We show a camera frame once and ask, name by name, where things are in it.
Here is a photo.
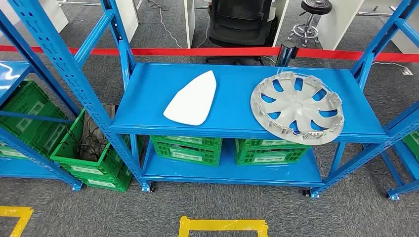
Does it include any silver plastic wheel hubcap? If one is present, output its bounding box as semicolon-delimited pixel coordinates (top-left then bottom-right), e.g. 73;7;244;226
250;71;345;146

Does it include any white desk panel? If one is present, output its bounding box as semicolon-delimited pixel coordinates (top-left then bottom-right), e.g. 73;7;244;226
183;0;196;49
39;0;69;34
316;0;366;51
266;0;291;48
391;18;419;55
114;0;140;43

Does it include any white floor cable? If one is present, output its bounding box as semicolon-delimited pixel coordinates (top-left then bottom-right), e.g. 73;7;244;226
373;61;404;69
145;0;184;50

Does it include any chrome barrier post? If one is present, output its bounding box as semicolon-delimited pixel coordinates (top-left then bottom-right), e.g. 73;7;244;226
275;40;299;68

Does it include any red barrier belt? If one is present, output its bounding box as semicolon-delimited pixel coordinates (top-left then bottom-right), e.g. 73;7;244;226
0;45;419;63

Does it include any black round stool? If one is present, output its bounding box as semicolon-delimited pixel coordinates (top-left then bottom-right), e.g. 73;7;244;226
287;0;333;48

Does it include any black mesh office chair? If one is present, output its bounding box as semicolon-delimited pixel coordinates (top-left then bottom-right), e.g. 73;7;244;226
205;0;279;65

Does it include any white triangular plastic panel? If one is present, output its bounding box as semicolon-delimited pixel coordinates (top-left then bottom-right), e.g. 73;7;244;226
163;70;217;126

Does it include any yellow floor tape square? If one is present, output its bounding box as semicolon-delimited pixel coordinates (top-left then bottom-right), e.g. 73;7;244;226
178;216;269;237
0;206;35;237

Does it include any blue metal shelf rack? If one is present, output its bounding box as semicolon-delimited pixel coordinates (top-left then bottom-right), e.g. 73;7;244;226
379;130;419;201
0;9;83;191
8;0;419;199

